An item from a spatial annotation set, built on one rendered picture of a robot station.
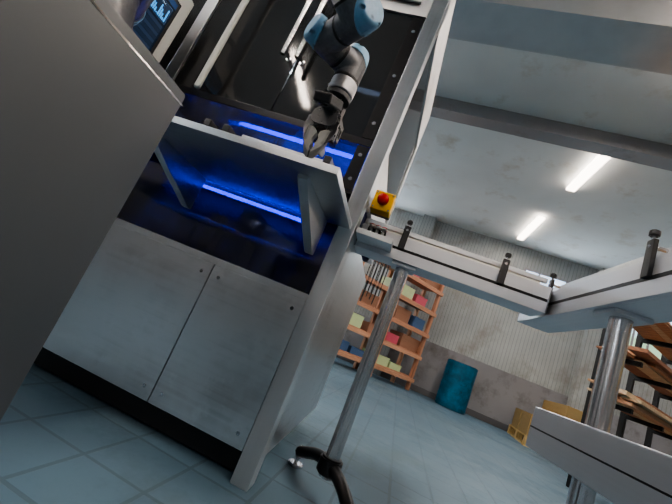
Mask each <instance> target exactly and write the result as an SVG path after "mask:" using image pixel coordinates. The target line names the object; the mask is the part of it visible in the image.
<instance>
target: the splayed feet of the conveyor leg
mask: <svg viewBox="0 0 672 504"><path fill-rule="evenodd" d="M295 454H296V455H295V457H296V458H295V459H293V458H291V459H289V460H288V464H289V465H290V466H291V467H293V468H295V469H302V467H303V465H302V463H301V462H300V461H299V459H301V458H304V459H311V460H315V461H316V462H318V463H317V466H316V469H317V471H318V473H319V474H321V475H322V476H323V477H325V478H327V479H331V480H332V482H333V484H334V487H335V490H336V493H337V496H338V500H339V504H354V501H353V497H352V494H351V491H350V488H349V485H348V483H347V481H346V478H345V476H344V474H343V473H342V471H341V469H342V466H343V462H342V460H341V459H340V461H335V460H332V459H330V458H329V457H328V456H327V455H326V452H325V451H324V450H322V449H320V448H316V447H309V446H303V445H301V446H298V447H297V448H296V450H295Z"/></svg>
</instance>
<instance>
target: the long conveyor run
mask: <svg viewBox="0 0 672 504"><path fill-rule="evenodd" d="M648 236H650V237H651V240H649V241H648V242H647V246H646V250H645V255H644V256H643V257H641V258H638V259H635V260H632V261H629V262H626V263H623V264H620V265H618V266H615V267H612V268H609V269H606V270H603V271H600V272H598V273H595V274H592V275H589V276H586V277H583V278H580V279H577V280H575V281H572V282H569V283H566V284H563V285H560V286H559V285H556V284H554V283H555V280H554V279H555V278H557V275H556V274H555V273H552V274H550V277H551V280H550V281H549V284H548V287H551V288H552V293H551V296H550V300H549V304H548V307H547V311H546V313H545V314H541V315H536V316H531V317H529V316H527V315H524V314H521V313H519V316H518V319H517V322H519V323H522V324H524V325H527V326H530V327H532V328H535V329H538V330H541V331H543V332H546V333H556V332H567V331H578V330H589V329H600V328H607V324H608V320H607V319H604V318H601V317H598V316H595V315H593V311H595V310H600V309H606V308H612V307H616V308H619V309H622V310H625V311H628V312H631V313H634V314H637V315H640V316H642V317H645V318H648V319H651V320H654V324H655V323H666V322H672V247H669V248H663V247H660V246H658V244H659V239H656V238H659V237H661V231H660V230H657V229H652V230H650V231H649V234H648ZM657 251H658V252H657ZM553 287H554V288H553Z"/></svg>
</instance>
